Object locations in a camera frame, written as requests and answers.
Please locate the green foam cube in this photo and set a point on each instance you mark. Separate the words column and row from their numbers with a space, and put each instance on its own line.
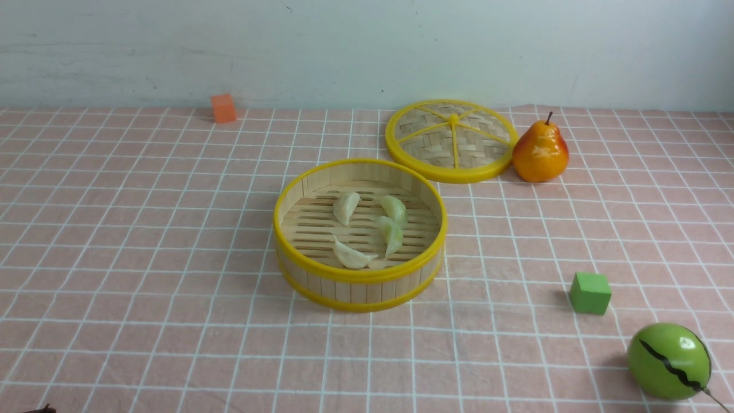
column 590, row 293

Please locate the yellow rimmed bamboo steamer tray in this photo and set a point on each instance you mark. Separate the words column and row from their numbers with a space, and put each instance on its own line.
column 304, row 226

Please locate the green dumpling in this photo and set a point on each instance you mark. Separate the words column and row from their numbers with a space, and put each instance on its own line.
column 391, row 233
column 395, row 210

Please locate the green toy watermelon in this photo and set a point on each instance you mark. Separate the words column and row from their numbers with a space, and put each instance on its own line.
column 671, row 362

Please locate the orange foam cube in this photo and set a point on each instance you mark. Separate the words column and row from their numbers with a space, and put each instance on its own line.
column 223, row 108

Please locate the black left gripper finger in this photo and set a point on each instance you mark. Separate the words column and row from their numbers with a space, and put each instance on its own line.
column 46, row 409

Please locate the orange yellow toy pear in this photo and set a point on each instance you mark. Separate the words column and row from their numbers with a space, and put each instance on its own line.
column 541, row 154

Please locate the yellow rimmed bamboo steamer lid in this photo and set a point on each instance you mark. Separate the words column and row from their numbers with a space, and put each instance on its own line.
column 451, row 141

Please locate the white dumpling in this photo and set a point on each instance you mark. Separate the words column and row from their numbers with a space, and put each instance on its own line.
column 351, row 258
column 344, row 207

